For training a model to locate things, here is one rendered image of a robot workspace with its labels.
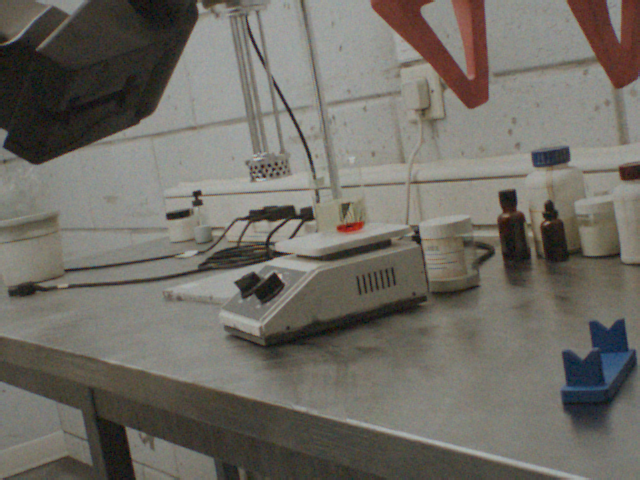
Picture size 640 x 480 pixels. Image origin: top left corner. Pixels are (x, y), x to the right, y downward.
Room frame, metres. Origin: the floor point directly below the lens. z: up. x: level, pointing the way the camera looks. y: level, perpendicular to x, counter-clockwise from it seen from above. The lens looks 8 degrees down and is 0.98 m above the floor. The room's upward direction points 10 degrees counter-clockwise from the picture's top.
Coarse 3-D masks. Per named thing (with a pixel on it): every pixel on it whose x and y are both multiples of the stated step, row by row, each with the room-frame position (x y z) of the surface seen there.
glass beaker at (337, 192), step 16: (336, 160) 1.19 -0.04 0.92; (352, 160) 1.14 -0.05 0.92; (320, 176) 1.14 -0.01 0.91; (336, 176) 1.13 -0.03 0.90; (352, 176) 1.14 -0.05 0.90; (320, 192) 1.14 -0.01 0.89; (336, 192) 1.13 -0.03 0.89; (352, 192) 1.14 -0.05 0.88; (320, 208) 1.14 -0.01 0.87; (336, 208) 1.13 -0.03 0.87; (352, 208) 1.14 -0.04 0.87; (320, 224) 1.15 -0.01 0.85; (336, 224) 1.13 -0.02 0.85; (352, 224) 1.14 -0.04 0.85; (368, 224) 1.15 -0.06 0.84
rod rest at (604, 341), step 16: (592, 320) 0.78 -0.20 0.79; (624, 320) 0.77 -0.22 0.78; (592, 336) 0.78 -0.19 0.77; (608, 336) 0.78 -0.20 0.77; (624, 336) 0.77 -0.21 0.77; (592, 352) 0.70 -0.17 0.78; (608, 352) 0.78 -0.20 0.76; (624, 352) 0.77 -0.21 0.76; (576, 368) 0.71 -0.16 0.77; (592, 368) 0.70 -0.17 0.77; (608, 368) 0.74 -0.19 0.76; (624, 368) 0.74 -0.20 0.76; (576, 384) 0.71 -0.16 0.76; (592, 384) 0.70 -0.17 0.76; (608, 384) 0.70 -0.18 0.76; (576, 400) 0.70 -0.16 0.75; (592, 400) 0.70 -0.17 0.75; (608, 400) 0.69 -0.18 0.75
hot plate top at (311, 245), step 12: (372, 228) 1.16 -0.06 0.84; (384, 228) 1.14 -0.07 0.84; (396, 228) 1.12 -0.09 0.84; (408, 228) 1.12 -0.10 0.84; (288, 240) 1.18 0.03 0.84; (300, 240) 1.16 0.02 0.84; (312, 240) 1.14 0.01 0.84; (324, 240) 1.13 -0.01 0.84; (336, 240) 1.11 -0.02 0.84; (348, 240) 1.09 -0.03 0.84; (360, 240) 1.10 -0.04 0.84; (372, 240) 1.10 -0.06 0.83; (288, 252) 1.14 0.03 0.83; (300, 252) 1.11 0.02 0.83; (312, 252) 1.08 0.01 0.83; (324, 252) 1.08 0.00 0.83
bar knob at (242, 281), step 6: (246, 276) 1.13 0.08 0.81; (252, 276) 1.12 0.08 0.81; (258, 276) 1.13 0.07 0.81; (234, 282) 1.14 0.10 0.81; (240, 282) 1.13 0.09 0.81; (246, 282) 1.13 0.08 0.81; (252, 282) 1.13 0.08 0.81; (258, 282) 1.13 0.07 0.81; (240, 288) 1.14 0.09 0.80; (246, 288) 1.13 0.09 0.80; (246, 294) 1.12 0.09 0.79; (252, 294) 1.12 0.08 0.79
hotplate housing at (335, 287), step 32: (288, 256) 1.18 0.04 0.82; (320, 256) 1.11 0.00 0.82; (352, 256) 1.10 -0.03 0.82; (384, 256) 1.10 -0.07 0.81; (416, 256) 1.12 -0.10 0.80; (320, 288) 1.07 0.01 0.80; (352, 288) 1.08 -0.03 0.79; (384, 288) 1.10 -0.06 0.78; (416, 288) 1.11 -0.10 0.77; (224, 320) 1.14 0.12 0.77; (256, 320) 1.06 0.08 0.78; (288, 320) 1.05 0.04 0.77; (320, 320) 1.07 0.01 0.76; (352, 320) 1.08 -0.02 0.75
